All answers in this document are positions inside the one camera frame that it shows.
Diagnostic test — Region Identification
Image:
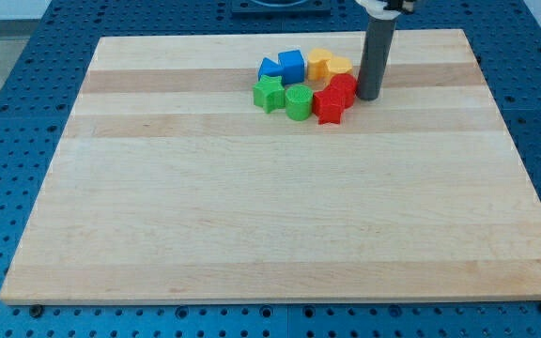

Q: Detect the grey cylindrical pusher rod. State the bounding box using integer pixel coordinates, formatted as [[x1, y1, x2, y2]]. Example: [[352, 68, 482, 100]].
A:
[[356, 17, 396, 101]]

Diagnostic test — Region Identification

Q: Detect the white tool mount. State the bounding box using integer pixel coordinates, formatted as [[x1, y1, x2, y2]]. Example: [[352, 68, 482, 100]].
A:
[[355, 0, 417, 20]]

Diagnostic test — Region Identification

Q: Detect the red star block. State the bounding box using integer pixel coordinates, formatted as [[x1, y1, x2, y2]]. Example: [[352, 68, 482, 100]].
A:
[[312, 87, 345, 125]]

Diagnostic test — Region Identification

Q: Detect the green star block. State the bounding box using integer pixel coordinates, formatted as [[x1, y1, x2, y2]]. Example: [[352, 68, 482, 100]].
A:
[[253, 75, 286, 114]]

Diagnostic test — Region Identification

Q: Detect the red cylinder block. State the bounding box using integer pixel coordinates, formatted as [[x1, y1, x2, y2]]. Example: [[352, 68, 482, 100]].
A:
[[329, 73, 358, 109]]

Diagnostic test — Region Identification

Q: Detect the yellow heart block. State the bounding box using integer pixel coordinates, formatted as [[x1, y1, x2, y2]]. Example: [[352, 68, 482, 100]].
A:
[[307, 48, 333, 81]]

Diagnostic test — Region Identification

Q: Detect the blue cube block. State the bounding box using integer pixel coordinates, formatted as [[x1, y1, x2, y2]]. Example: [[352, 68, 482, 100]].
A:
[[278, 50, 305, 85]]

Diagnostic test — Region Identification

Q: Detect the green cylinder block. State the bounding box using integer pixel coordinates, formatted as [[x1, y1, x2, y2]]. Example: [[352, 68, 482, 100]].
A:
[[286, 84, 313, 121]]

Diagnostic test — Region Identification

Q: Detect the blue triangle block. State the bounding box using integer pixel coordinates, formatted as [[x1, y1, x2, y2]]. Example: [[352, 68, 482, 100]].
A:
[[257, 57, 284, 79]]

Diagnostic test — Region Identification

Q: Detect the wooden board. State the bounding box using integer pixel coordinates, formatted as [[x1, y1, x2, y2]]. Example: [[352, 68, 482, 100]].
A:
[[0, 29, 541, 305]]

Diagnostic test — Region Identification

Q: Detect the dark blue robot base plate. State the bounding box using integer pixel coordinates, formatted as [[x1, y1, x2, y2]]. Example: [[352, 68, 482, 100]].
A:
[[227, 0, 332, 17]]

